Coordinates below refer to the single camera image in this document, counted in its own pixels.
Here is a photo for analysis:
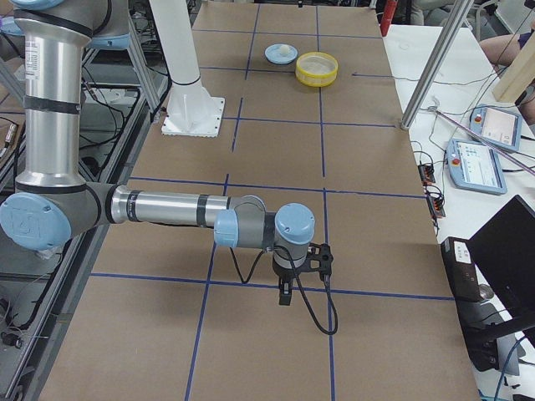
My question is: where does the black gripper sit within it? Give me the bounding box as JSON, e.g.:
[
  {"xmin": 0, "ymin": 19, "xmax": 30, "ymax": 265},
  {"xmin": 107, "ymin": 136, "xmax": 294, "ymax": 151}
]
[{"xmin": 273, "ymin": 264, "xmax": 301, "ymax": 306}]

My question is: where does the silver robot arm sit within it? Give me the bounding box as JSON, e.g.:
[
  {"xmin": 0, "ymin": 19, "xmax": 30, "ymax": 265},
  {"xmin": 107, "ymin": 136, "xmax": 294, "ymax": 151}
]
[{"xmin": 1, "ymin": 1, "xmax": 320, "ymax": 305}]

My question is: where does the near orange circuit board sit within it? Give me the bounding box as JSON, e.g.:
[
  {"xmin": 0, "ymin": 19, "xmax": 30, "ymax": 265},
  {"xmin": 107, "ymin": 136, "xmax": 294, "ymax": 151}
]
[{"xmin": 426, "ymin": 192, "xmax": 446, "ymax": 220}]

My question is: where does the orange circuit board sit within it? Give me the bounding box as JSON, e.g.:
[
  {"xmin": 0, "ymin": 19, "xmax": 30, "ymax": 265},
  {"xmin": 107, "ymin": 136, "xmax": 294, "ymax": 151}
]
[
  {"xmin": 417, "ymin": 163, "xmax": 436, "ymax": 185},
  {"xmin": 426, "ymin": 192, "xmax": 446, "ymax": 220}
]

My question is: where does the brown paper table cover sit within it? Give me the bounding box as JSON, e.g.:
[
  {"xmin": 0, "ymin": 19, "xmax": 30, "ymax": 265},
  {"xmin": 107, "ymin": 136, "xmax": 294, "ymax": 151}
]
[{"xmin": 40, "ymin": 2, "xmax": 478, "ymax": 400}]

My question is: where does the far orange circuit board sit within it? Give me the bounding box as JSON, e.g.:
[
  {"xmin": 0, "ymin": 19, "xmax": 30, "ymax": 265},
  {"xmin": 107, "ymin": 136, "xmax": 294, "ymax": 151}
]
[{"xmin": 417, "ymin": 163, "xmax": 436, "ymax": 185}]

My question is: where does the black laptop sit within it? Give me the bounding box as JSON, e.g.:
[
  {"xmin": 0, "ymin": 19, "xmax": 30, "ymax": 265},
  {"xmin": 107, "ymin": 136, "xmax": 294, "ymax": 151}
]
[{"xmin": 441, "ymin": 195, "xmax": 534, "ymax": 375}]

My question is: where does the near teach pendant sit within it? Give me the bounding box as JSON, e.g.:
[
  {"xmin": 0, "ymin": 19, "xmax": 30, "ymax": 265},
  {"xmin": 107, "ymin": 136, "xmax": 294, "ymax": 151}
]
[{"xmin": 446, "ymin": 139, "xmax": 507, "ymax": 195}]

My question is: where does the teach pendant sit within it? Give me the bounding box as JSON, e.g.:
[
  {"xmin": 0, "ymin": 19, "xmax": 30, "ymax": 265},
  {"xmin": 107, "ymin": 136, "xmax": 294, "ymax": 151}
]
[
  {"xmin": 470, "ymin": 104, "xmax": 522, "ymax": 151},
  {"xmin": 446, "ymin": 139, "xmax": 507, "ymax": 195}
]

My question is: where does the light blue plate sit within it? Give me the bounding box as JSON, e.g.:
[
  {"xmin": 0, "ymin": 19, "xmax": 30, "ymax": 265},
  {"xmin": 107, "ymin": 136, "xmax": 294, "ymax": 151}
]
[{"xmin": 264, "ymin": 43, "xmax": 298, "ymax": 65}]

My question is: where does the far teach pendant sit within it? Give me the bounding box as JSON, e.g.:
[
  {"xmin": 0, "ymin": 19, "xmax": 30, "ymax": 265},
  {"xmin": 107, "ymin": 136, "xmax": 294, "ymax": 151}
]
[{"xmin": 470, "ymin": 104, "xmax": 522, "ymax": 151}]

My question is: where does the red fire extinguisher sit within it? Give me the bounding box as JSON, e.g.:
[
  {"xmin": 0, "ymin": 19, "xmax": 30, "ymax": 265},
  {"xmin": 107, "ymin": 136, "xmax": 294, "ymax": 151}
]
[{"xmin": 380, "ymin": 0, "xmax": 398, "ymax": 38}]

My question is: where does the wooden beam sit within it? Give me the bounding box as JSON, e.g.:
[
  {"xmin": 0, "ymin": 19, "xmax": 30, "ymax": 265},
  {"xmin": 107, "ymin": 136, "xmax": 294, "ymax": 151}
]
[{"xmin": 492, "ymin": 34, "xmax": 535, "ymax": 103}]

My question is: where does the seated person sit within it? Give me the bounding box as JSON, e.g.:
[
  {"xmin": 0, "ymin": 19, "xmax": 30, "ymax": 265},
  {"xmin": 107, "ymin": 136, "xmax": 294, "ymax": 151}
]
[{"xmin": 479, "ymin": 32, "xmax": 533, "ymax": 70}]

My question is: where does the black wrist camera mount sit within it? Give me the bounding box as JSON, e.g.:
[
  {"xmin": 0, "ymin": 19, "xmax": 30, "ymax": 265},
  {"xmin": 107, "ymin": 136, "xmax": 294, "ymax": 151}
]
[{"xmin": 300, "ymin": 243, "xmax": 334, "ymax": 283}]

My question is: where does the black camera cable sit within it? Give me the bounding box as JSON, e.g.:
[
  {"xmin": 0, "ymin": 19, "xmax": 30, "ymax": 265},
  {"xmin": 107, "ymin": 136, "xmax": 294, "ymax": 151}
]
[{"xmin": 229, "ymin": 244, "xmax": 339, "ymax": 336}]

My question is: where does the white pedestal column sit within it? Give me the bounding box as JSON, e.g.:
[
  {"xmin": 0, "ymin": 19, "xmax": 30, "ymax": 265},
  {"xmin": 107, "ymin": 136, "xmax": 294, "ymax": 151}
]
[{"xmin": 150, "ymin": 0, "xmax": 225, "ymax": 138}]

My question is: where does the aluminium frame post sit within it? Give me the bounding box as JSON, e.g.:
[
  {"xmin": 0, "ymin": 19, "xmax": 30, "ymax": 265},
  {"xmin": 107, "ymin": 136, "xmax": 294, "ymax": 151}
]
[{"xmin": 400, "ymin": 0, "xmax": 474, "ymax": 130}]

